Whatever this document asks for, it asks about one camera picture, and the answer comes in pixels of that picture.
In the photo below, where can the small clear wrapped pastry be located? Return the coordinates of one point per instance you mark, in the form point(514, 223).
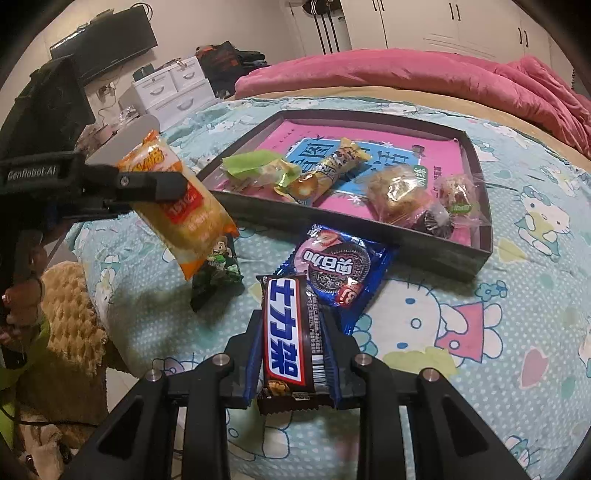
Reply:
point(457, 194)

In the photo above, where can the gold snack packet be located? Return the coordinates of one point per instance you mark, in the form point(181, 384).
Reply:
point(339, 166)

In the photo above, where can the clear wrapped golden snack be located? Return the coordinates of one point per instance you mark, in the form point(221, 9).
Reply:
point(302, 187)

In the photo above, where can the green wrapped snack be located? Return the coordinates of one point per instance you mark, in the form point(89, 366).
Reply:
point(247, 164)

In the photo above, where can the dark rectangular tray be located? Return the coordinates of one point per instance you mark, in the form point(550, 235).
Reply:
point(323, 221)

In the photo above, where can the dark clothes pile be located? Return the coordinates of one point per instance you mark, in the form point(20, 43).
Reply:
point(226, 64)

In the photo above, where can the pink blanket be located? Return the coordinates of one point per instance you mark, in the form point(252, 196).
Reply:
point(415, 74)

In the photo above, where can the clear wrapped dark cupcake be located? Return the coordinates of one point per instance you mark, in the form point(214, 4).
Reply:
point(434, 224)

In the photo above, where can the person's left hand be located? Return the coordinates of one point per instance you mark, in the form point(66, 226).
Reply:
point(21, 300)

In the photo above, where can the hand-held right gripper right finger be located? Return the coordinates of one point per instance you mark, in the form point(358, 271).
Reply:
point(333, 383)

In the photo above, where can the blue cookie packet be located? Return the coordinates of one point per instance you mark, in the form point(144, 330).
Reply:
point(341, 272)

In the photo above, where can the orange snack packet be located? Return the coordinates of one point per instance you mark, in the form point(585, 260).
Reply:
point(184, 226)

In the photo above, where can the green snack packet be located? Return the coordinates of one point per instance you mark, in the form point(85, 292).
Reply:
point(217, 277)

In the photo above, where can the person's left forearm green sleeve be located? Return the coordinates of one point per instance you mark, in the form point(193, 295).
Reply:
point(44, 334)

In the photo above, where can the white wardrobe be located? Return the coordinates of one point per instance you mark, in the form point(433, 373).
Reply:
point(406, 23)

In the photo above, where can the dark chocolate bar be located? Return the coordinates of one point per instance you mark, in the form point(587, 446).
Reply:
point(286, 341)

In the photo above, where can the white drawer chest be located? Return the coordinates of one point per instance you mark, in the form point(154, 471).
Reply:
point(175, 87)

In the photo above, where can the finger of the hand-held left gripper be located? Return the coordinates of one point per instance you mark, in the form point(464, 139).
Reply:
point(152, 184)

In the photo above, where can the tan plush rug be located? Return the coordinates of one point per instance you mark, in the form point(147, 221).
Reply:
point(74, 314)

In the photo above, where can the black television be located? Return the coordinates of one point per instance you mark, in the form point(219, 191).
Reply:
point(111, 41)

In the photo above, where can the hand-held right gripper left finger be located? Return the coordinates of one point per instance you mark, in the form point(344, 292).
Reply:
point(255, 367)

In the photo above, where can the printed cartoon blanket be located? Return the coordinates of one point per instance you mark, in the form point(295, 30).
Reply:
point(531, 277)

